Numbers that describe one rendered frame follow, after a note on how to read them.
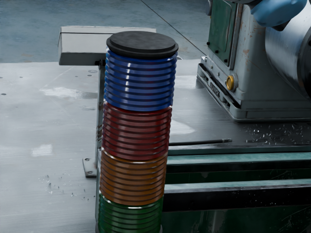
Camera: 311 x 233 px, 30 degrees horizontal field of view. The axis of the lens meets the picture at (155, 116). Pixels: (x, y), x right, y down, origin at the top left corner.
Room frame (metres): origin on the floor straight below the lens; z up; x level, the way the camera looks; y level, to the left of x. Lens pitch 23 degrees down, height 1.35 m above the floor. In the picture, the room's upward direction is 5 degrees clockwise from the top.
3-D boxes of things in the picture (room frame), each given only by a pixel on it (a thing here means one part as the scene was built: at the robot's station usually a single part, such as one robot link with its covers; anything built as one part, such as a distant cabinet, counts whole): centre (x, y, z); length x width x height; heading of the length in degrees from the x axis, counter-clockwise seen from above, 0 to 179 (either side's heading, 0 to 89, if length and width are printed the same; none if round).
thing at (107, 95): (0.46, 0.02, 1.19); 0.06 x 0.06 x 0.04
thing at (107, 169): (0.46, 0.02, 1.10); 0.06 x 0.06 x 0.04
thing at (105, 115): (0.46, 0.02, 1.14); 0.06 x 0.06 x 0.04
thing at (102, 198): (0.46, 0.02, 1.05); 0.06 x 0.06 x 0.04
